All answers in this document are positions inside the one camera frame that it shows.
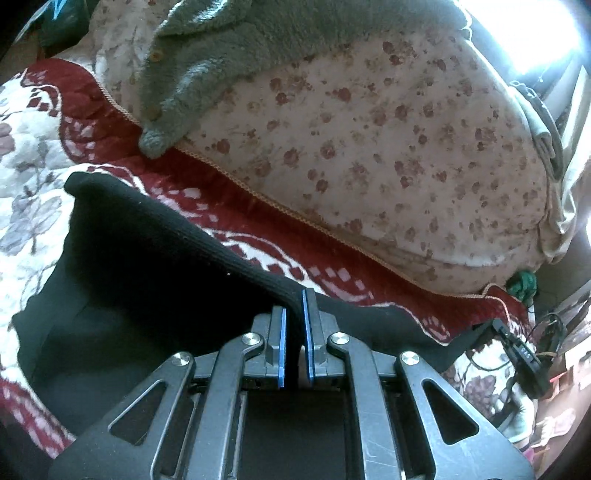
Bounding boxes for cream ruffled cloth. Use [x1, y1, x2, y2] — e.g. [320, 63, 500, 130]
[545, 157, 591, 264]

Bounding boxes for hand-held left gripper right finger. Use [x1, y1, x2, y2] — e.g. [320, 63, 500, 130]
[301, 288, 536, 480]

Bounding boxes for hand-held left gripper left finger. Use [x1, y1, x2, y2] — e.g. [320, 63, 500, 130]
[48, 305, 289, 480]

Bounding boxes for grey folded cloth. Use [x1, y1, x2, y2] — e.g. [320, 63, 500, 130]
[510, 80, 566, 181]

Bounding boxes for black pants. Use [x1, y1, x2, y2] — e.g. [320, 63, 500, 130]
[11, 173, 467, 457]

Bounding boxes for red white floral blanket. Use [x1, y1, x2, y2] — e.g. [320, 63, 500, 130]
[0, 58, 541, 457]

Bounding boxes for teal bag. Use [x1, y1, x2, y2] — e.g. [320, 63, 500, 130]
[39, 0, 100, 47]

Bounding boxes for green knotted object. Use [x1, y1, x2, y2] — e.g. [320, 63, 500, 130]
[505, 271, 539, 305]

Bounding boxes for pink floral quilt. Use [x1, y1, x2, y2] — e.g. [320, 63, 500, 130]
[88, 0, 578, 296]

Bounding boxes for grey fleece jacket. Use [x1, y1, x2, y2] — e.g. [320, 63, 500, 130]
[139, 0, 472, 160]

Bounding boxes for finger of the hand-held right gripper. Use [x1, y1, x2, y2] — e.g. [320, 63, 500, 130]
[468, 320, 502, 344]

